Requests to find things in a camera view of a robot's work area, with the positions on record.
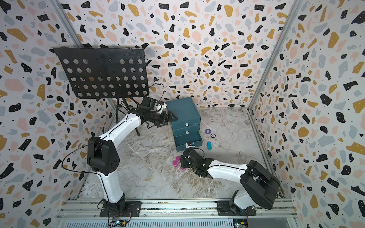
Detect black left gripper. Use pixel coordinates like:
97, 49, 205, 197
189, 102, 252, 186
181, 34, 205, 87
149, 111, 178, 127

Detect teal drawer cabinet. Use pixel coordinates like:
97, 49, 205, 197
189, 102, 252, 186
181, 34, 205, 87
166, 97, 202, 152

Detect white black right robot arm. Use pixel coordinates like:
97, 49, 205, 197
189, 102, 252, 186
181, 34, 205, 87
180, 146, 280, 215

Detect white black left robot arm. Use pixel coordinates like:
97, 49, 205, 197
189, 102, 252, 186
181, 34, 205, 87
87, 109, 178, 204

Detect small teal block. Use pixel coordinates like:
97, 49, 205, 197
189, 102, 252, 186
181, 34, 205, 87
207, 142, 213, 150

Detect black perforated music stand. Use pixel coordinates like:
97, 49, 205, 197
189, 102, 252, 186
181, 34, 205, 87
53, 47, 150, 137

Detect green circuit board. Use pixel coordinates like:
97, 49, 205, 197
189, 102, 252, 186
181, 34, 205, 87
109, 218, 127, 228

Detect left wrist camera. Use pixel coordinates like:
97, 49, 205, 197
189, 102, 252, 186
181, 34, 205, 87
140, 97, 167, 113

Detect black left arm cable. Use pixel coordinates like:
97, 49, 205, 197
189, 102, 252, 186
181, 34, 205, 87
60, 142, 95, 174

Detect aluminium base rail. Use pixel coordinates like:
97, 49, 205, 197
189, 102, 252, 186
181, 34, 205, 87
55, 199, 301, 228

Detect aluminium corner post left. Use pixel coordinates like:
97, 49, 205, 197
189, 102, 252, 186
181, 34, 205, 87
49, 0, 84, 48

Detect aluminium corner post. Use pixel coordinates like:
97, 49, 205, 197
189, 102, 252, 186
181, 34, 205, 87
248, 0, 303, 112
49, 0, 84, 48

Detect aluminium corner post right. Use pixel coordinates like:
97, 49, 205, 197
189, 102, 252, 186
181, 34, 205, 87
248, 0, 303, 112

